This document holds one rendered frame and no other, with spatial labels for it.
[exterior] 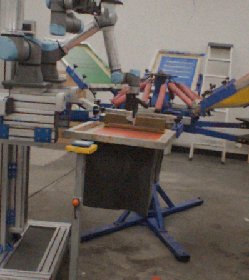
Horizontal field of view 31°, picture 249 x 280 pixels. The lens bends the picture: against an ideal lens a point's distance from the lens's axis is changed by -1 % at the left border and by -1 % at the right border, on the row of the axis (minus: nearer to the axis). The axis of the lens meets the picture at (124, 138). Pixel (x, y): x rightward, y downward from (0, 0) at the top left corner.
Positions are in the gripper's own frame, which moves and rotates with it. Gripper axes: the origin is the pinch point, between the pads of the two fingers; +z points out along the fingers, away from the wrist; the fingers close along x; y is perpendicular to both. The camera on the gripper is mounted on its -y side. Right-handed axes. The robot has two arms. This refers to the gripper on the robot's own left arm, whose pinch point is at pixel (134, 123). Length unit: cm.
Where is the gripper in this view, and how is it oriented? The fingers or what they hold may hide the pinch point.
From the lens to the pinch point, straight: 297.2
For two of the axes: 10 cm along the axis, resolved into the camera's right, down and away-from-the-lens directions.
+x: -2.4, 1.6, -9.6
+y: -9.7, -1.0, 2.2
